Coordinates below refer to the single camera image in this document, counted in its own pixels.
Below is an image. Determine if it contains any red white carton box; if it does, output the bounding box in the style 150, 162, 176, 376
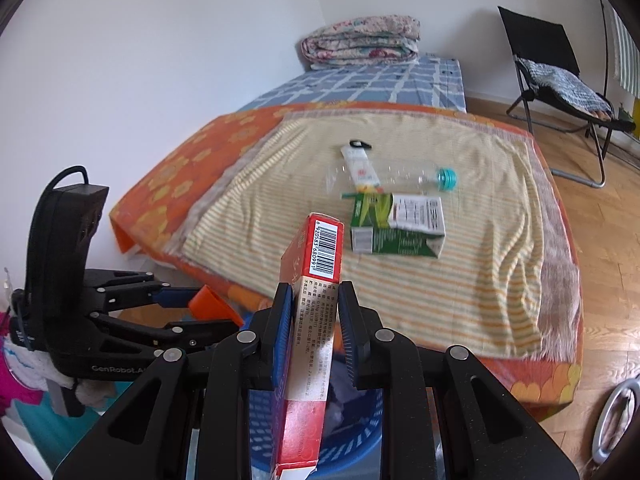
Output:
272, 214, 344, 479

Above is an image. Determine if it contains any black clip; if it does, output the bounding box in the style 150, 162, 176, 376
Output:
349, 140, 372, 151

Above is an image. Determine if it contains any orange floral bed sheet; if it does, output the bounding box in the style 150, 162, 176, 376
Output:
110, 102, 582, 417

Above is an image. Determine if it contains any folded floral quilt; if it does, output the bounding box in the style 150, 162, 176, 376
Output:
299, 14, 421, 67

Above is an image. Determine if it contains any striped yellow towel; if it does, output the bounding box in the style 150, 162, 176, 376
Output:
166, 110, 580, 361

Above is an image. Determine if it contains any green striped hanging towel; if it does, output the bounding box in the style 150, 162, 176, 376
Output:
611, 9, 640, 98

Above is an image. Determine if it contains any green white carton box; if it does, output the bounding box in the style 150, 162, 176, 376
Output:
350, 193, 447, 258

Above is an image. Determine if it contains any clear plastic bottle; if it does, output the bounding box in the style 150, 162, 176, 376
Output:
326, 158, 458, 196

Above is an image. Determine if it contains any white wet wipe packet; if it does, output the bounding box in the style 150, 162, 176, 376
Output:
341, 144, 382, 193

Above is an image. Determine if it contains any orange cup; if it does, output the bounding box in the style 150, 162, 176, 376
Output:
188, 285, 243, 327

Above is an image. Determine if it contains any black folding chair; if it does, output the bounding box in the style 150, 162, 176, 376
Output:
498, 6, 636, 188

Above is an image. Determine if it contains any striped chair cushion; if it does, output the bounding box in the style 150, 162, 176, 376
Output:
515, 58, 614, 119

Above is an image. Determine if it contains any blue plastic laundry basket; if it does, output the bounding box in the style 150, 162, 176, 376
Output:
248, 353, 383, 479

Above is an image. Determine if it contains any blue checked mattress cover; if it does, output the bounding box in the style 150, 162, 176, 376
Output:
242, 54, 466, 112

